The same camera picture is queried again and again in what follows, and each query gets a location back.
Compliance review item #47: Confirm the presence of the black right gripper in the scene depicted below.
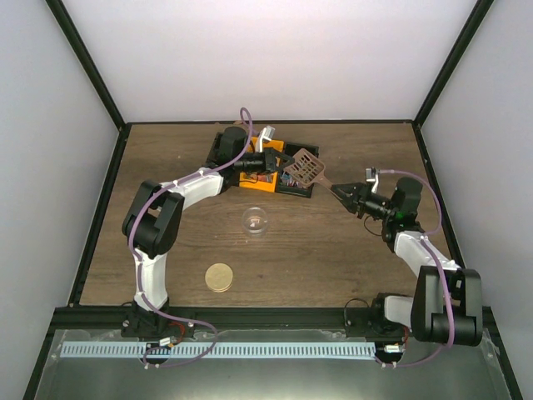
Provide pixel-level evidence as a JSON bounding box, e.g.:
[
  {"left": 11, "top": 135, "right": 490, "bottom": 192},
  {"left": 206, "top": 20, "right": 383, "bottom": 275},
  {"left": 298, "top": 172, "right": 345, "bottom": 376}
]
[{"left": 331, "top": 182, "right": 396, "bottom": 221}]

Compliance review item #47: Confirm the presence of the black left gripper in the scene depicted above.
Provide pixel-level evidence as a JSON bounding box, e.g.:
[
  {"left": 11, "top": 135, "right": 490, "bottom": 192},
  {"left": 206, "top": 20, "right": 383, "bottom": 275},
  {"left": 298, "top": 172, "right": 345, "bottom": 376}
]
[{"left": 234, "top": 147, "right": 294, "bottom": 175}]

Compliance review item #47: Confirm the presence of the black candy bin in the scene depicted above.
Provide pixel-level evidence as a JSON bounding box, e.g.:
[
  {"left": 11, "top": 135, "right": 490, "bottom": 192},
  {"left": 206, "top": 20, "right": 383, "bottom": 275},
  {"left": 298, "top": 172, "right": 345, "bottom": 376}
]
[
  {"left": 275, "top": 142, "right": 319, "bottom": 198},
  {"left": 205, "top": 132, "right": 227, "bottom": 169}
]

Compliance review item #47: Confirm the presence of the brown plastic scoop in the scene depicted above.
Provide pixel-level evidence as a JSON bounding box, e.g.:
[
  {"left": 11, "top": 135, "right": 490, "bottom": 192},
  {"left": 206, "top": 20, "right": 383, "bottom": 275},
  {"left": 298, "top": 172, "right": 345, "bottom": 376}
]
[{"left": 283, "top": 148, "right": 332, "bottom": 190}]

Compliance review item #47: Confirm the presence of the orange candy bin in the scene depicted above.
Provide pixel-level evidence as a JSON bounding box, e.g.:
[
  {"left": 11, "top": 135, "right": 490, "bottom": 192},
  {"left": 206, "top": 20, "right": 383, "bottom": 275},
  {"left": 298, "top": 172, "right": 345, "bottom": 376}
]
[{"left": 237, "top": 140, "right": 286, "bottom": 193}]

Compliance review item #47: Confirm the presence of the clear round container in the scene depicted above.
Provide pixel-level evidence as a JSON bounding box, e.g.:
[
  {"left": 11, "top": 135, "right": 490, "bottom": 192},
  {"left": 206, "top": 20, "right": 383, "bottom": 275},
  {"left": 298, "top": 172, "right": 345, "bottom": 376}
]
[{"left": 242, "top": 207, "right": 269, "bottom": 237}]

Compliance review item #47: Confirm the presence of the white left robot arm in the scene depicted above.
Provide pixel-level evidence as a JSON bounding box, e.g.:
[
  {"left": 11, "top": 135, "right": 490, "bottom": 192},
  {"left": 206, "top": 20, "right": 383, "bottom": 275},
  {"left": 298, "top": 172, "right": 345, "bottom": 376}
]
[{"left": 122, "top": 126, "right": 292, "bottom": 337}]

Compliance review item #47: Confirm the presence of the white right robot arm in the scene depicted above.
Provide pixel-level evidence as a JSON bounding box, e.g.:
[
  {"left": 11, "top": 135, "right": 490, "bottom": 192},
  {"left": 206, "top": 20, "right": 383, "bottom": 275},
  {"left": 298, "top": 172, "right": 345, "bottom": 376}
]
[{"left": 331, "top": 173, "right": 483, "bottom": 347}]

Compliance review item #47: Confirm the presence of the gold round lid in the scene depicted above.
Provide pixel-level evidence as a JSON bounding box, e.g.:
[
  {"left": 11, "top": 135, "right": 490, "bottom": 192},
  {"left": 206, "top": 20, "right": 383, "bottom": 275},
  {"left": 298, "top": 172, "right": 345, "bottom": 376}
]
[{"left": 205, "top": 263, "right": 234, "bottom": 293}]

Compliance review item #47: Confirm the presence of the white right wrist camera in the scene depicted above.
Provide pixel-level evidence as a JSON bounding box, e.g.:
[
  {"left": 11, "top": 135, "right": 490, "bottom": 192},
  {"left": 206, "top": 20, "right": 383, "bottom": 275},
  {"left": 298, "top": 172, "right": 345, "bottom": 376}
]
[{"left": 366, "top": 167, "right": 380, "bottom": 193}]

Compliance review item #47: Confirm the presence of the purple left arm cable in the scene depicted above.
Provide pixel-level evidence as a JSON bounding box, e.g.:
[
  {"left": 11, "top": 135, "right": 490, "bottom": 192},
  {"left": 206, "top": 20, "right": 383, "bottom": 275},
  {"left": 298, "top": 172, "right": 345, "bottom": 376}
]
[{"left": 127, "top": 107, "right": 255, "bottom": 370}]

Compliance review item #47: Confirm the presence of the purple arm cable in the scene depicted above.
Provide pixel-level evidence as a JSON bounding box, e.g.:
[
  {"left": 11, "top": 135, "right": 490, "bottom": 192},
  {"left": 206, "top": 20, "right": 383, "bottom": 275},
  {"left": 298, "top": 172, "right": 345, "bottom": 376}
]
[
  {"left": 374, "top": 168, "right": 455, "bottom": 368},
  {"left": 127, "top": 107, "right": 255, "bottom": 370}
]

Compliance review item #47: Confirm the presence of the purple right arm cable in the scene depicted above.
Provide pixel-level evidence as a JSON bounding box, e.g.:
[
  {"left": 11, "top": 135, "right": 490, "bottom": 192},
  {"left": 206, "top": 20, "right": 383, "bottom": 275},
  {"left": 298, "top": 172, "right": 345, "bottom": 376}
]
[{"left": 374, "top": 168, "right": 455, "bottom": 368}]

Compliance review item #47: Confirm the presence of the black front mounting rail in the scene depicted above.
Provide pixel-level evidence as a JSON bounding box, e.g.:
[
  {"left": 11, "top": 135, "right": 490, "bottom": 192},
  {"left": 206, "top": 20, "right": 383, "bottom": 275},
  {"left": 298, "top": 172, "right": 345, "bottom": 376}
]
[{"left": 53, "top": 306, "right": 492, "bottom": 338}]

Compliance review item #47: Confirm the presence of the light blue slotted cable duct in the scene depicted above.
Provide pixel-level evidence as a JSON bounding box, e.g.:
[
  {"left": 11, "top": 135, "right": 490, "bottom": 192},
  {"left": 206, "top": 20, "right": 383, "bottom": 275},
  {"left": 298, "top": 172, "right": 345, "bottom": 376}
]
[{"left": 59, "top": 342, "right": 376, "bottom": 361}]

